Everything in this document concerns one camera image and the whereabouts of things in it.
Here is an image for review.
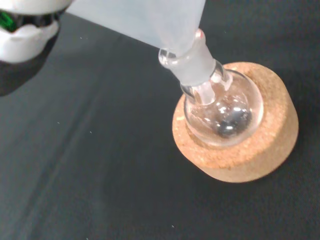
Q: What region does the black bench cloth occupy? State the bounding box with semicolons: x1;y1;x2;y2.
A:
0;0;320;240

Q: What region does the round cork ring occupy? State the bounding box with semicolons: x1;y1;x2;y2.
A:
171;62;300;184

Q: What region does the clear round-bottom glass flask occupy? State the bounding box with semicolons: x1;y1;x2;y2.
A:
157;28;265;147

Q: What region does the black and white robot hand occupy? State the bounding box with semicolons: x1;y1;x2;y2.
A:
0;0;74;63

